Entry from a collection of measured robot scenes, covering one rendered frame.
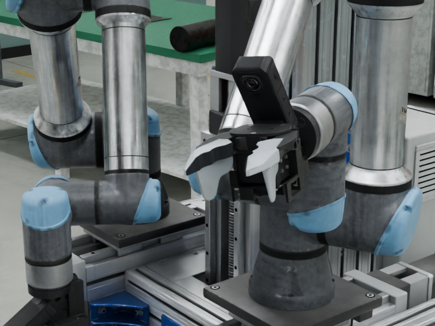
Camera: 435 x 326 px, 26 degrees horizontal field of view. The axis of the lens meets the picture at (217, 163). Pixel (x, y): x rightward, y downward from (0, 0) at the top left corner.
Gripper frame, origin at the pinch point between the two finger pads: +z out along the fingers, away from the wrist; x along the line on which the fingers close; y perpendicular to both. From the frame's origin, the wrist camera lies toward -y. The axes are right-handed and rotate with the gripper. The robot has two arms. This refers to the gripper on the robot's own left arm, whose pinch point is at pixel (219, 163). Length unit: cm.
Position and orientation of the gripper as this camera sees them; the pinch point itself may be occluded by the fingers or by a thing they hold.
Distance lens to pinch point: 97.9
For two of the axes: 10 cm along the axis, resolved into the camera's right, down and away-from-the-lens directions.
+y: 1.2, 9.6, 2.5
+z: -4.4, 2.8, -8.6
